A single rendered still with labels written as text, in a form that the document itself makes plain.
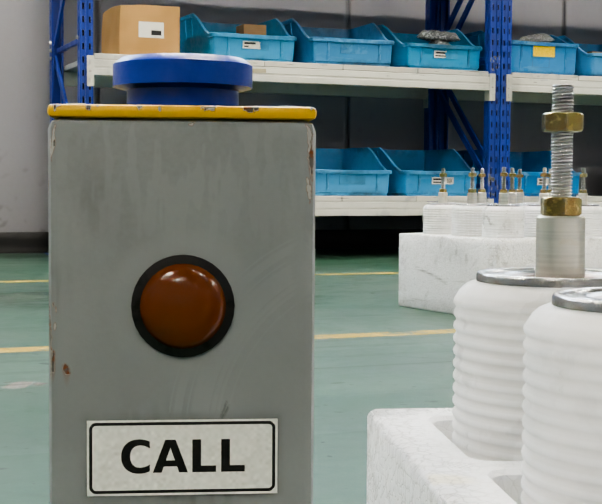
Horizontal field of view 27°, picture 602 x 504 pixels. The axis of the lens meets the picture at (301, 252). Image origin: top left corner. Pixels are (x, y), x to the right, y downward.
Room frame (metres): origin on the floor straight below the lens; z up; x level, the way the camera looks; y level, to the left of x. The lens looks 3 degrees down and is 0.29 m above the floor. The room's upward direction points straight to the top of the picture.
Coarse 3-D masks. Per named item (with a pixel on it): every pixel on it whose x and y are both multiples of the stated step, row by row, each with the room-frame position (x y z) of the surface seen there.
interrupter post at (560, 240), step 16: (544, 224) 0.56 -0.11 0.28; (560, 224) 0.56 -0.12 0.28; (576, 224) 0.56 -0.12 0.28; (544, 240) 0.56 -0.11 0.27; (560, 240) 0.56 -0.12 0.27; (576, 240) 0.56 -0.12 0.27; (544, 256) 0.56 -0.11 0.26; (560, 256) 0.56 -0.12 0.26; (576, 256) 0.56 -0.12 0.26; (544, 272) 0.56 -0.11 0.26; (560, 272) 0.56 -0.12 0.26; (576, 272) 0.56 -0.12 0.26
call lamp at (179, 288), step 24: (144, 288) 0.33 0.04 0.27; (168, 288) 0.32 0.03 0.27; (192, 288) 0.32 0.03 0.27; (216, 288) 0.33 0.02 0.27; (144, 312) 0.32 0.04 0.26; (168, 312) 0.32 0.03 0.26; (192, 312) 0.32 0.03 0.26; (216, 312) 0.33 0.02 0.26; (168, 336) 0.32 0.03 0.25; (192, 336) 0.32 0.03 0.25
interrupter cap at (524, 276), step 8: (480, 272) 0.57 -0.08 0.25; (488, 272) 0.58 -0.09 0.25; (496, 272) 0.59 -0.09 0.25; (504, 272) 0.58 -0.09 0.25; (512, 272) 0.59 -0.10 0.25; (520, 272) 0.59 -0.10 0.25; (528, 272) 0.59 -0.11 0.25; (592, 272) 0.59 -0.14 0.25; (600, 272) 0.59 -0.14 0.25; (480, 280) 0.56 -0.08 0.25; (488, 280) 0.56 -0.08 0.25; (496, 280) 0.55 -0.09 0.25; (504, 280) 0.55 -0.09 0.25; (512, 280) 0.54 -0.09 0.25; (520, 280) 0.54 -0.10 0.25; (528, 280) 0.54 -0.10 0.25; (536, 280) 0.54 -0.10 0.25; (544, 280) 0.54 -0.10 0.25; (552, 280) 0.54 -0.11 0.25; (560, 280) 0.53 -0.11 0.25; (568, 280) 0.53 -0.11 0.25; (576, 280) 0.53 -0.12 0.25; (584, 280) 0.53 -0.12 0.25; (592, 280) 0.53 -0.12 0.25; (600, 280) 0.53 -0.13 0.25
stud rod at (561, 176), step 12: (564, 84) 0.57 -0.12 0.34; (552, 96) 0.57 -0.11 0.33; (564, 96) 0.57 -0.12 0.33; (552, 108) 0.57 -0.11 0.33; (564, 108) 0.57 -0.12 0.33; (552, 132) 0.57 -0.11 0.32; (564, 132) 0.57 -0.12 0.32; (564, 144) 0.57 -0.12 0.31; (552, 156) 0.57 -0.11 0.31; (564, 156) 0.57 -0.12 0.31; (552, 168) 0.57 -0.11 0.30; (564, 168) 0.57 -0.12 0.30; (552, 180) 0.57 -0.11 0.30; (564, 180) 0.57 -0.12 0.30; (552, 192) 0.57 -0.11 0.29; (564, 192) 0.57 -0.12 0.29
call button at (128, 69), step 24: (120, 72) 0.35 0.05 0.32; (144, 72) 0.34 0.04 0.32; (168, 72) 0.34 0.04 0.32; (192, 72) 0.34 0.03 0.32; (216, 72) 0.35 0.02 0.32; (240, 72) 0.35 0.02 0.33; (144, 96) 0.35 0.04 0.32; (168, 96) 0.35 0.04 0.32; (192, 96) 0.35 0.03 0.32; (216, 96) 0.35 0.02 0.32
